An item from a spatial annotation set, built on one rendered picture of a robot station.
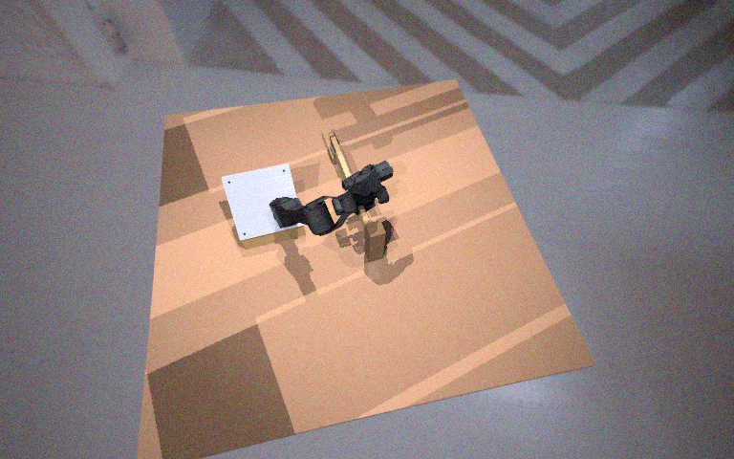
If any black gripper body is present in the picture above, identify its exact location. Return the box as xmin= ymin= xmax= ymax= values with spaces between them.
xmin=332 ymin=186 xmax=389 ymax=216

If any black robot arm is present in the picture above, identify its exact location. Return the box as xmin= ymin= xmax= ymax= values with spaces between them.
xmin=269 ymin=161 xmax=394 ymax=236

